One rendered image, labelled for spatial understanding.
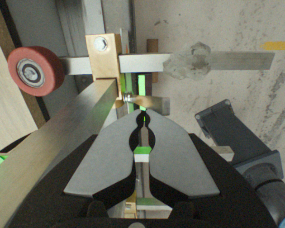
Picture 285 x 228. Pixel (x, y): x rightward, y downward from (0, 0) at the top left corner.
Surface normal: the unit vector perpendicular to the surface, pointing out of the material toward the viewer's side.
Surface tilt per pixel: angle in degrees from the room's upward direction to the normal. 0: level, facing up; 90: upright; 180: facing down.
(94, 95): 90
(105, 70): 0
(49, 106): 90
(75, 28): 0
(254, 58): 0
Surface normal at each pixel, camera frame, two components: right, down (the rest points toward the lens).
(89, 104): -0.04, -0.87
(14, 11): 1.00, -0.01
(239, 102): -0.04, 0.49
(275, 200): -0.59, -0.72
